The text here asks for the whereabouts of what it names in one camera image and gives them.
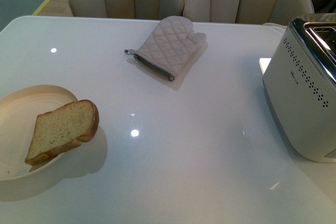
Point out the beige round plate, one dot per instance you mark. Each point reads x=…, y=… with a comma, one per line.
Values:
x=19, y=111

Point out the white chrome two-slot toaster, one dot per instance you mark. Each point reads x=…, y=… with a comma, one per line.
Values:
x=299, y=84

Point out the slice of brown bread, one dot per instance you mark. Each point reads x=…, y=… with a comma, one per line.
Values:
x=61, y=130

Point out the grey quilted oven mitt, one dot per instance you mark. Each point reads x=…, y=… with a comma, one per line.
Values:
x=170, y=46

